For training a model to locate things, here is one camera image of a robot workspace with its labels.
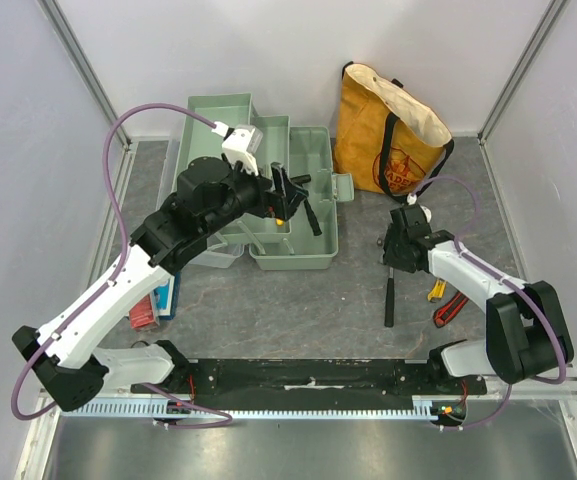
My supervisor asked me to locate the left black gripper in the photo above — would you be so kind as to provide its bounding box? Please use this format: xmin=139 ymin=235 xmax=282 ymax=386
xmin=202 ymin=155 xmax=309 ymax=237

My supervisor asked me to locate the green plastic tool box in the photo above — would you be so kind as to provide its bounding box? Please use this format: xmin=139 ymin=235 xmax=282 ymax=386
xmin=187 ymin=93 xmax=354 ymax=271

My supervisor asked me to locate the claw hammer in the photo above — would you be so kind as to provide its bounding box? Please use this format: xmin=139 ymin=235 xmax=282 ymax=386
xmin=382 ymin=260 xmax=395 ymax=328

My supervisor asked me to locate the black rubber mallet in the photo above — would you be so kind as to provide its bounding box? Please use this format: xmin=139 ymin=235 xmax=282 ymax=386
xmin=291 ymin=174 xmax=322 ymax=237

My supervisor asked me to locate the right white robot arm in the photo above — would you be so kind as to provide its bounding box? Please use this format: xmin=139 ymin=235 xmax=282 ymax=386
xmin=383 ymin=205 xmax=574 ymax=394

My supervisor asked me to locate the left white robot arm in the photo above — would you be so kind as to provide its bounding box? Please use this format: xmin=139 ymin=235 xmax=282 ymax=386
xmin=12 ymin=157 xmax=311 ymax=411

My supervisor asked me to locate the yellow utility knife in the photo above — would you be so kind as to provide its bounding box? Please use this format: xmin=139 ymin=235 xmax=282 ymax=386
xmin=427 ymin=278 xmax=446 ymax=303

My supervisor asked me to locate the red black utility knife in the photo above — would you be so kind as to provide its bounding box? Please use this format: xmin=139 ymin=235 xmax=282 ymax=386
xmin=432 ymin=292 xmax=469 ymax=328

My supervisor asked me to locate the yellow tote bag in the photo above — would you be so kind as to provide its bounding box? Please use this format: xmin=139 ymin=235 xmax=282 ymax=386
xmin=333 ymin=62 xmax=455 ymax=203

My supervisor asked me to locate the blue white box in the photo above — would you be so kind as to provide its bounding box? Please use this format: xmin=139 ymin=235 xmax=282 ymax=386
xmin=152 ymin=273 xmax=181 ymax=321

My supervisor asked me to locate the red box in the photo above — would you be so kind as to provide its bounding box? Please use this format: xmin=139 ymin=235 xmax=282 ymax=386
xmin=128 ymin=293 xmax=159 ymax=331

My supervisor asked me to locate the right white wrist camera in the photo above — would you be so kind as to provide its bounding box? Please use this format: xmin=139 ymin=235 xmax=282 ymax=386
xmin=406 ymin=193 xmax=432 ymax=223

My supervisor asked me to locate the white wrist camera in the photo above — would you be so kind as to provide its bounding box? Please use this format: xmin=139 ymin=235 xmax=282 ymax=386
xmin=406 ymin=193 xmax=432 ymax=223
xmin=211 ymin=121 xmax=263 ymax=176

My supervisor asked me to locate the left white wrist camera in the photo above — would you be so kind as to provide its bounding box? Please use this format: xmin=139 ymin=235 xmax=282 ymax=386
xmin=211 ymin=121 xmax=263 ymax=176

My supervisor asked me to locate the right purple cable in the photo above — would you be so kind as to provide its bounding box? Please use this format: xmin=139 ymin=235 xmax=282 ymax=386
xmin=407 ymin=174 xmax=569 ymax=431

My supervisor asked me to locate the purple cable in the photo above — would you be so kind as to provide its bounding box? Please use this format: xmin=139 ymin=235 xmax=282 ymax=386
xmin=10 ymin=102 xmax=234 ymax=429
xmin=407 ymin=174 xmax=569 ymax=431

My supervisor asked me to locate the blue cable duct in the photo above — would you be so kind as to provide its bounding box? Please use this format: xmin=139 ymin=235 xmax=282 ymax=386
xmin=64 ymin=396 xmax=438 ymax=421

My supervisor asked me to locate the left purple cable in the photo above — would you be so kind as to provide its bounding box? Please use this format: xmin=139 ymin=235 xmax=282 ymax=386
xmin=10 ymin=102 xmax=234 ymax=429

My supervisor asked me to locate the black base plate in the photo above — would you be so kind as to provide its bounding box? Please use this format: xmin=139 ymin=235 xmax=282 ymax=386
xmin=130 ymin=357 xmax=488 ymax=419

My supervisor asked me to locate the aluminium frame rail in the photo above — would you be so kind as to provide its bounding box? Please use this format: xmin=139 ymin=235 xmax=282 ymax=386
xmin=40 ymin=357 xmax=577 ymax=401

